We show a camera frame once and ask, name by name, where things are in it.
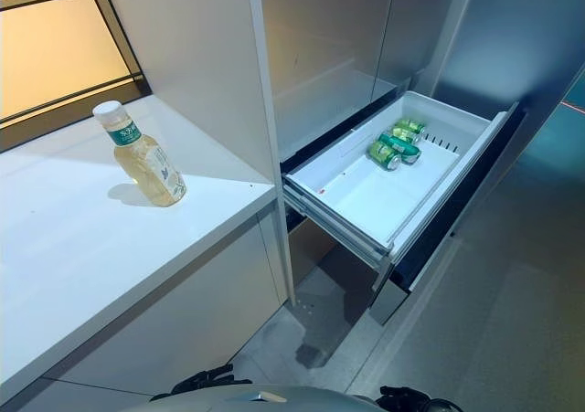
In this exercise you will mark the tall white side panel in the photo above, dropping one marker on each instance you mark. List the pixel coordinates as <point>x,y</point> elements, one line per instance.
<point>192,65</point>

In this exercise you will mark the clear tea bottle white cap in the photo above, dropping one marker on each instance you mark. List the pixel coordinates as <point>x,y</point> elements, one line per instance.
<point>151,170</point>

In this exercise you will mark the green drink can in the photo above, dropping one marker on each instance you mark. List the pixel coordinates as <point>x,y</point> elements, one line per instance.
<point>385,155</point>
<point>402,146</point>
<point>411,128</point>

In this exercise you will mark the stainless steel fridge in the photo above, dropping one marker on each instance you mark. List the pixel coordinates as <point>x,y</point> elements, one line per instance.
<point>329,42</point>

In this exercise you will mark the pull-out fridge drawer white bin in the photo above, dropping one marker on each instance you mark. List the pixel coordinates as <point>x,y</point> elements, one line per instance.
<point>365,197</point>

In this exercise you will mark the large framed window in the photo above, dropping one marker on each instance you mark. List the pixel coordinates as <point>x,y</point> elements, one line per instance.
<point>55,42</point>

